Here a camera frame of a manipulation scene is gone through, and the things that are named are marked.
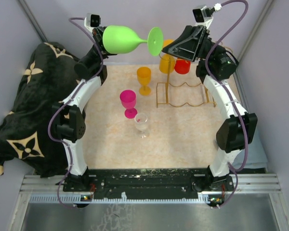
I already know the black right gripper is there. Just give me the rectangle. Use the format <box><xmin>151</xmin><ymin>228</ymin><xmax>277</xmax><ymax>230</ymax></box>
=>
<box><xmin>161</xmin><ymin>26</ymin><xmax>225</xmax><ymax>63</ymax></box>

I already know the gold wire glass rack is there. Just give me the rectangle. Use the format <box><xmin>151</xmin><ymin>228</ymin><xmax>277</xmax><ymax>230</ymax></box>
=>
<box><xmin>156</xmin><ymin>63</ymin><xmax>217</xmax><ymax>108</ymax></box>

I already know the grey folded cloth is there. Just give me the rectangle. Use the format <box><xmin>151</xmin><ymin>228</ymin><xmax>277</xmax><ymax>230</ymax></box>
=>
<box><xmin>232</xmin><ymin>130</ymin><xmax>268</xmax><ymax>169</ymax></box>

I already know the pink plastic wine glass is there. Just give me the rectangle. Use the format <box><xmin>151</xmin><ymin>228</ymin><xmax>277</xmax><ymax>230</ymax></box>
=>
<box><xmin>119</xmin><ymin>90</ymin><xmax>138</xmax><ymax>119</ymax></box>

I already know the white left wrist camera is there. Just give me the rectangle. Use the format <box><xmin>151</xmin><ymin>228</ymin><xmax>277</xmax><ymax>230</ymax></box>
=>
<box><xmin>84</xmin><ymin>13</ymin><xmax>101</xmax><ymax>28</ymax></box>

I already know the orange plastic wine glass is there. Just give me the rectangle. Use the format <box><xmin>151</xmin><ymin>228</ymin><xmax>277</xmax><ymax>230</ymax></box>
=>
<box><xmin>159</xmin><ymin>53</ymin><xmax>176</xmax><ymax>74</ymax></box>
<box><xmin>136</xmin><ymin>66</ymin><xmax>151</xmax><ymax>96</ymax></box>

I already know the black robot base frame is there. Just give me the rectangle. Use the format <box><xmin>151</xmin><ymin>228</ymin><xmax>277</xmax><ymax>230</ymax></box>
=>
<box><xmin>63</xmin><ymin>168</ymin><xmax>234</xmax><ymax>206</ymax></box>

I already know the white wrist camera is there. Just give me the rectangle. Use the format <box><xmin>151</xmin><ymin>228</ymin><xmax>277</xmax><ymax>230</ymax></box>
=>
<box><xmin>192</xmin><ymin>5</ymin><xmax>215</xmax><ymax>23</ymax></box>
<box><xmin>84</xmin><ymin>13</ymin><xmax>101</xmax><ymax>28</ymax></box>

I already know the white slotted cable duct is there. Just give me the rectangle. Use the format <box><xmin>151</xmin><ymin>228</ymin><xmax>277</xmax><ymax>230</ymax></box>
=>
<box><xmin>28</xmin><ymin>193</ymin><xmax>224</xmax><ymax>203</ymax></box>

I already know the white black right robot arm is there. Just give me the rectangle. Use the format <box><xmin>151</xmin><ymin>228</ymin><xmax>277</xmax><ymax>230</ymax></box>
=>
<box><xmin>162</xmin><ymin>26</ymin><xmax>258</xmax><ymax>191</ymax></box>

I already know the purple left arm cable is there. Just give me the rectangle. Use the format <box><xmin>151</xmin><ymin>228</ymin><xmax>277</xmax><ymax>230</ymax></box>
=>
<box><xmin>47</xmin><ymin>17</ymin><xmax>104</xmax><ymax>209</ymax></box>

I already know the green plastic wine glass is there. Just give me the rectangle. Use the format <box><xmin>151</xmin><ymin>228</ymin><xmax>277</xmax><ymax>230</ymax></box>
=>
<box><xmin>102</xmin><ymin>25</ymin><xmax>164</xmax><ymax>56</ymax></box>

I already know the red plastic wine glass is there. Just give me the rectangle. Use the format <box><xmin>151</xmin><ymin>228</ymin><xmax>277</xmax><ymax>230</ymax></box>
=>
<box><xmin>174</xmin><ymin>58</ymin><xmax>191</xmax><ymax>75</ymax></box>

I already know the black floral blanket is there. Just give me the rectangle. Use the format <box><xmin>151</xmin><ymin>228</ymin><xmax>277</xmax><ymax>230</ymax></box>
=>
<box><xmin>0</xmin><ymin>42</ymin><xmax>80</xmax><ymax>177</ymax></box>

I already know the clear wine glass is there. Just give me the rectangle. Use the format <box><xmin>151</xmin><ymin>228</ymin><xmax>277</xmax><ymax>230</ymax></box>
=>
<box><xmin>134</xmin><ymin>113</ymin><xmax>149</xmax><ymax>138</ymax></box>

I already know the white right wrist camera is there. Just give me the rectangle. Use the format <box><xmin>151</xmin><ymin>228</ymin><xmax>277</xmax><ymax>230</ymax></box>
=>
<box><xmin>192</xmin><ymin>5</ymin><xmax>215</xmax><ymax>23</ymax></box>

